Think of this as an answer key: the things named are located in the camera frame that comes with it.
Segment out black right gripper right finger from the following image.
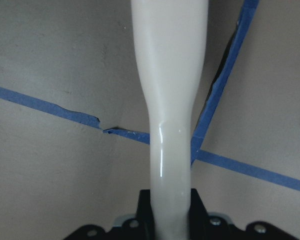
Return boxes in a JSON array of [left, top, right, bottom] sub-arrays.
[[189, 188, 296, 240]]

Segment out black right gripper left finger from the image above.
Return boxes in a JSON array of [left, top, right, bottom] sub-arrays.
[[67, 189, 155, 240]]

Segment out beige hand brush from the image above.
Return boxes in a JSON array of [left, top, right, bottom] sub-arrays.
[[131, 0, 209, 240]]

